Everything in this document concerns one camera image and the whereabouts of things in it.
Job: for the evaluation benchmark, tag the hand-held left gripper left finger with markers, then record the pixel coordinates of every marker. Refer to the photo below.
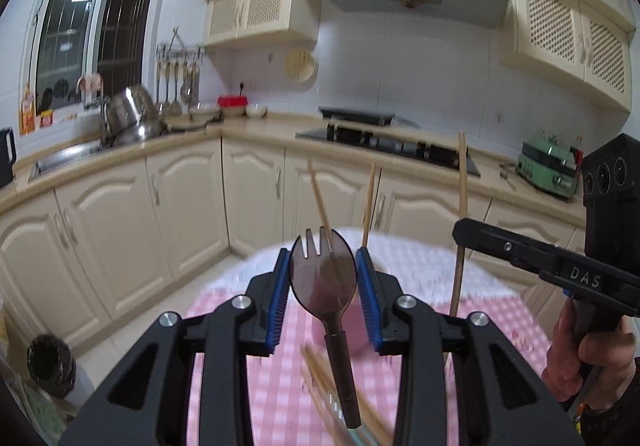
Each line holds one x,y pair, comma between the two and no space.
280,296

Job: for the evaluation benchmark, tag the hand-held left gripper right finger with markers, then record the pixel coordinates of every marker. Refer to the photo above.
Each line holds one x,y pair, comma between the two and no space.
369,296

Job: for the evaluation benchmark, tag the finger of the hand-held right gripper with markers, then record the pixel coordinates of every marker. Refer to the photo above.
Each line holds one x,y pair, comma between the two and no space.
500,243

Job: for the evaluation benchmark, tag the pink cup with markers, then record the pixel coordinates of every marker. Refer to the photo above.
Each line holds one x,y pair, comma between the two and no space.
352,332

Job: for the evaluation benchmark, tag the brown plastic spork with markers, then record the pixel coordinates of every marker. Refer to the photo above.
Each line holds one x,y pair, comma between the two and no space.
325,286

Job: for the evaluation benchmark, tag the thick wooden stick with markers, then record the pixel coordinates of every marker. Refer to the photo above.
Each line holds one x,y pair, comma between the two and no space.
463,175

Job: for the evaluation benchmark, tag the person's right forearm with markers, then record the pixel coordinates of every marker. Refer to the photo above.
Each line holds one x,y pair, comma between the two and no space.
617,418

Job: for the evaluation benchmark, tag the person's right hand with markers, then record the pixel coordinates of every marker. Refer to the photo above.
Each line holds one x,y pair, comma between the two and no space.
562,361

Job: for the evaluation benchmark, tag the pink checked tablecloth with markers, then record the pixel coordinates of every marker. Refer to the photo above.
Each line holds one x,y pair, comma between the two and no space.
495,326

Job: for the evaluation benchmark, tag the green countertop appliance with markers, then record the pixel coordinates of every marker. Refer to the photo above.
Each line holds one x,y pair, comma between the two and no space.
545,165

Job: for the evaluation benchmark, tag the wooden chopstick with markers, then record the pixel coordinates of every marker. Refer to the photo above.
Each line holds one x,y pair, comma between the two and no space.
319,201
369,203

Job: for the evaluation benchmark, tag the pile of loose chopsticks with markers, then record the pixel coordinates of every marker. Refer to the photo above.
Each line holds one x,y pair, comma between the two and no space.
320,386

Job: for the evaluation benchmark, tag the black gas stove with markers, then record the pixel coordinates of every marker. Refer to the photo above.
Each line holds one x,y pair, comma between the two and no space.
390,143

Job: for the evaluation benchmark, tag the cream base cabinets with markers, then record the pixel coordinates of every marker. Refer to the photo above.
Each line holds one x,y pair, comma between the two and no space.
115,226

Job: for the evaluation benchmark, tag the stack of plates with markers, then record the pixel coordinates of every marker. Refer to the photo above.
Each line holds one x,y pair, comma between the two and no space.
204,114

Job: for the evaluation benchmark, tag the steel wok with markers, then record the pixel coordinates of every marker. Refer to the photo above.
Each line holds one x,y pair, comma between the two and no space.
145,130

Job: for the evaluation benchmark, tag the hanging metal utensil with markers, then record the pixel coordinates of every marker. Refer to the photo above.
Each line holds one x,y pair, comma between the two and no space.
160,95
177,100
168,93
187,90

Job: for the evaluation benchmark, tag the steel stock pot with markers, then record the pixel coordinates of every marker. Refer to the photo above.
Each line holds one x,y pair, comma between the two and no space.
130,108

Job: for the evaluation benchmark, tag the trash bin with black bag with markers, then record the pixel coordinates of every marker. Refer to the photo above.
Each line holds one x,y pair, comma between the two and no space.
50,366

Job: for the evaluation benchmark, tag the steel sink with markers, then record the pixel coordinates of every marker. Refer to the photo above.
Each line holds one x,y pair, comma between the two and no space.
65,158

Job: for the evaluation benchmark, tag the pink cloth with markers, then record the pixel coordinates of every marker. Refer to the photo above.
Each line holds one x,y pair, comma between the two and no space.
90,85

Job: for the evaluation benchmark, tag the small red yellow box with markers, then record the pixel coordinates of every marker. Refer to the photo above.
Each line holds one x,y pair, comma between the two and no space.
46,118

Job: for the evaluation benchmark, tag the black kettle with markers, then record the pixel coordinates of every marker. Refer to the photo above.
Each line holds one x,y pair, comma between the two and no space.
6,158

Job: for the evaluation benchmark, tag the orange packet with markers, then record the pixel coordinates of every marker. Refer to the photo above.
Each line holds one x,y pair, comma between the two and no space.
28,110

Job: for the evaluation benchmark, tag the kitchen window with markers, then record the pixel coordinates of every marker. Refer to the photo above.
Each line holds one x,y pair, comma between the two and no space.
120,15

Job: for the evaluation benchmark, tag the lattice door wall cabinet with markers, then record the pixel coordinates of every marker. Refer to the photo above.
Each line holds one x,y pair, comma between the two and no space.
565,35
265,5

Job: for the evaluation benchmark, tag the wall utensil rack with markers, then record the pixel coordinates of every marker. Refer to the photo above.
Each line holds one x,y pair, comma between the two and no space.
180,48

